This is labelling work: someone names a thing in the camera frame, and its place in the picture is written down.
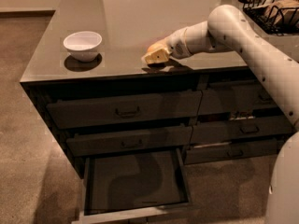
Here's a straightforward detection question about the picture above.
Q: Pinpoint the open bottom left drawer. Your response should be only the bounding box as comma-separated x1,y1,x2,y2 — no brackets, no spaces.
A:
72,147,191,224

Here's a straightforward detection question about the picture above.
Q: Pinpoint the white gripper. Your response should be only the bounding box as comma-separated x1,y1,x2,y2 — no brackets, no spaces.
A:
141,27,190,65

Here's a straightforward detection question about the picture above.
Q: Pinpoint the middle right dark drawer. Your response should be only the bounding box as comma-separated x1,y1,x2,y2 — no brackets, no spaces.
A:
191,116,292,145

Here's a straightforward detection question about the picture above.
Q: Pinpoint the dark counter cabinet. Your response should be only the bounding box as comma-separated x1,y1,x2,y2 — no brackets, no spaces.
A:
21,0,295,176

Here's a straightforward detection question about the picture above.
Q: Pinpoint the middle left dark drawer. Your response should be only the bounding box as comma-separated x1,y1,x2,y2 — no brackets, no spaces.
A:
66,126,192,157

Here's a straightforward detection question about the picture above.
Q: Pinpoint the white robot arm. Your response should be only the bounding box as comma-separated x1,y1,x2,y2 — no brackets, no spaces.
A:
142,5,299,224

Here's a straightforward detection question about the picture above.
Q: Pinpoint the black wire basket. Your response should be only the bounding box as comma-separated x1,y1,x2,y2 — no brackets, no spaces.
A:
238,0,299,35

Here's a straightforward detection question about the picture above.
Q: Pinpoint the top left dark drawer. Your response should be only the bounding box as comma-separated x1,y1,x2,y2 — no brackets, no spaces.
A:
47,91,202,129

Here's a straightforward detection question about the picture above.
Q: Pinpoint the top right dark drawer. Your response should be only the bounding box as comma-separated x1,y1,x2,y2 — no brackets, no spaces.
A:
199,83,277,115

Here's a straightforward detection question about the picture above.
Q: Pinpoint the white ceramic bowl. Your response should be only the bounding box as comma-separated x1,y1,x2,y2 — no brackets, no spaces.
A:
63,31,102,63

